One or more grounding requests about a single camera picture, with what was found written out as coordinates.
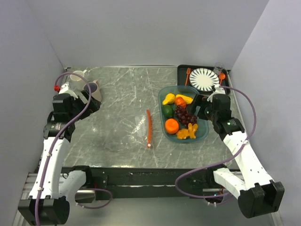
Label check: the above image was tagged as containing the purple grape bunch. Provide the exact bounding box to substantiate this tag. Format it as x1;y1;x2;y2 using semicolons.
174;106;198;128

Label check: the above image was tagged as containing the clear zip top bag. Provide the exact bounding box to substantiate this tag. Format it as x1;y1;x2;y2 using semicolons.
103;110;150;152

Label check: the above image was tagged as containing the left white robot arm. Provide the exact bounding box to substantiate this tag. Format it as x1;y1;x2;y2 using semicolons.
18;90;101;226

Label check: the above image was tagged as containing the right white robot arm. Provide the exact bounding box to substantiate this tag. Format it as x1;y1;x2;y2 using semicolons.
187;94;285;218

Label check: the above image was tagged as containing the teal plastic tray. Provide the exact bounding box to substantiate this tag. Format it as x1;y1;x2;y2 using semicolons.
158;86;209;143

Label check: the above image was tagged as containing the yellow pear-shaped gourd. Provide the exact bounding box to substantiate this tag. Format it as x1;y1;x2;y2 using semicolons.
162;93;176;105

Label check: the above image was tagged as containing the green lime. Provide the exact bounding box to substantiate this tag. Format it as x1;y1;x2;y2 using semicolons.
162;105;174;119

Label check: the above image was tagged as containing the orange mandarin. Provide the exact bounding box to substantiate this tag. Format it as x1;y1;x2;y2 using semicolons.
165;118;179;134

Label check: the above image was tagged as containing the white mug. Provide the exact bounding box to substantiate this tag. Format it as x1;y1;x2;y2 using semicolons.
70;70;87;91

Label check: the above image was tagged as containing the striped white plate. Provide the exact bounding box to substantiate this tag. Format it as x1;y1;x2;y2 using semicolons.
189;68;219;92

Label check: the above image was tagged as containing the beige mug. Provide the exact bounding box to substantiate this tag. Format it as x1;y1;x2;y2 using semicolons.
89;80;102;102

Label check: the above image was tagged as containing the orange plastic spoon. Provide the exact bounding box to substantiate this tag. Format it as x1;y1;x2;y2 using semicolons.
219;73;226;85

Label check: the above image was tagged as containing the orange plastic fork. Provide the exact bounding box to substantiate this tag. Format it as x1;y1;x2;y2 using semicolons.
185;68;191;86

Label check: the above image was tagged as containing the clear drinking glass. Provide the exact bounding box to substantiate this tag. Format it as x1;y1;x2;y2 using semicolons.
213;62;224;76

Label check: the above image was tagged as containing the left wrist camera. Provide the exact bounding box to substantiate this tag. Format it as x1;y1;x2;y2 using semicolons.
54;82;78;99

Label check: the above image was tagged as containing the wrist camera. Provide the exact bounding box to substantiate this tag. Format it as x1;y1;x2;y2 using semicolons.
207;84;226;102
54;82;78;99

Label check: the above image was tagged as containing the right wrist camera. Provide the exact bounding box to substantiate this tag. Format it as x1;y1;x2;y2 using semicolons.
207;84;226;102

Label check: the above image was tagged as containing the aluminium rail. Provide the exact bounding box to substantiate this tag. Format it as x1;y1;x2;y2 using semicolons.
23;171;97;201

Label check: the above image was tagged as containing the black base frame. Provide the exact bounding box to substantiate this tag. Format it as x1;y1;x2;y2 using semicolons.
86;165;226;199

